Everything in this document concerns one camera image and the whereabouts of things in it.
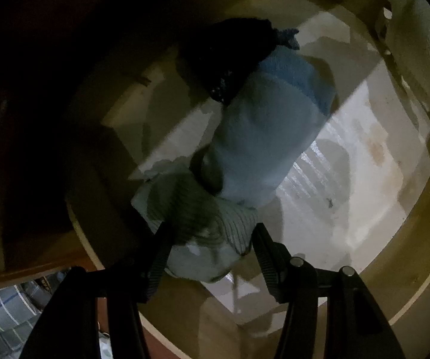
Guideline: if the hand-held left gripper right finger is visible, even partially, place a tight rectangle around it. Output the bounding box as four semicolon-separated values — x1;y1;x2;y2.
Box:
254;223;405;359

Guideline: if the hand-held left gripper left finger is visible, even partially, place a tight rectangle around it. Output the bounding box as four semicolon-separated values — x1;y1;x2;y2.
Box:
20;223;175;359

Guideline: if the grey ribbed sock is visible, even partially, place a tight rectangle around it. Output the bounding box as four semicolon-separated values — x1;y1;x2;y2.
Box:
131;161;261;283

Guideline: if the wooden nightstand with drawer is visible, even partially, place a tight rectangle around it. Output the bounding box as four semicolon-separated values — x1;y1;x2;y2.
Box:
65;0;430;359

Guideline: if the dark blue fuzzy garment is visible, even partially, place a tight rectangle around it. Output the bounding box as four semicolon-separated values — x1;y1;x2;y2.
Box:
178;18;301;103

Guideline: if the grey plaid cloth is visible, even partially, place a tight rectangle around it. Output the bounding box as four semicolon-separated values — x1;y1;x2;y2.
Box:
0;273;66;359

